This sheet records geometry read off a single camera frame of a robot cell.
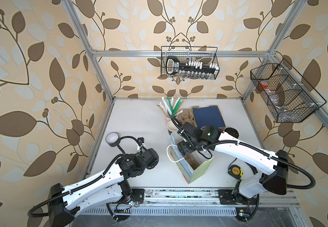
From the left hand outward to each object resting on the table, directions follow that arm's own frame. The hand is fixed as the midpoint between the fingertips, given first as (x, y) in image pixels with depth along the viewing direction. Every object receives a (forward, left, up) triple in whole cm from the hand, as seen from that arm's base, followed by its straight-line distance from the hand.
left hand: (149, 156), depth 77 cm
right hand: (+3, -19, +7) cm, 20 cm away
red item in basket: (+42, -69, +18) cm, 83 cm away
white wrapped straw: (+35, -8, +4) cm, 36 cm away
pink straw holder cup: (+28, -9, -3) cm, 30 cm away
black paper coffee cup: (+17, -50, 0) cm, 53 cm away
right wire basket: (+25, -73, +24) cm, 81 cm away
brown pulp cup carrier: (+36, -23, -8) cm, 43 cm away
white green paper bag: (-7, -26, +17) cm, 31 cm away
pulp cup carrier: (+3, -24, -9) cm, 26 cm away
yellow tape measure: (-4, -49, -8) cm, 50 cm away
